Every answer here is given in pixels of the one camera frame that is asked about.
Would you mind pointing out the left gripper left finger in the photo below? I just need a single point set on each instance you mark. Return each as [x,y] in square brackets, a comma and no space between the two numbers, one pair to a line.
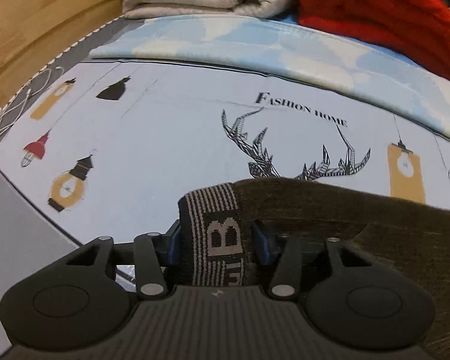
[89,294]

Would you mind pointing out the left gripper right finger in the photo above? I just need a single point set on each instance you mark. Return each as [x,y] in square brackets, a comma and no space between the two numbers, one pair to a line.
[349,297]

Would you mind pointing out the brown corduroy pants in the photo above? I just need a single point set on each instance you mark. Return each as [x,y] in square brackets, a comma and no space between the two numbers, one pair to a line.
[216,236]

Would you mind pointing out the printed fashion home bedsheet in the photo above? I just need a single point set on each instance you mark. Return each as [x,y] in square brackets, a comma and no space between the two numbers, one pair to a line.
[110,148]

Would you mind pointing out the blue white patterned sheet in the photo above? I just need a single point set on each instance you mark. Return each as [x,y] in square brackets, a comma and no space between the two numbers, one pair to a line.
[359,70]

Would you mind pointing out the red folded blanket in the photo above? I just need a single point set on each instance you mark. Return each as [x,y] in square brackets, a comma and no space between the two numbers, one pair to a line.
[418,29]

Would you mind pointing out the wooden bed frame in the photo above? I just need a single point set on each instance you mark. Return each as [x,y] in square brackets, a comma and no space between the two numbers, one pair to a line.
[32,32]

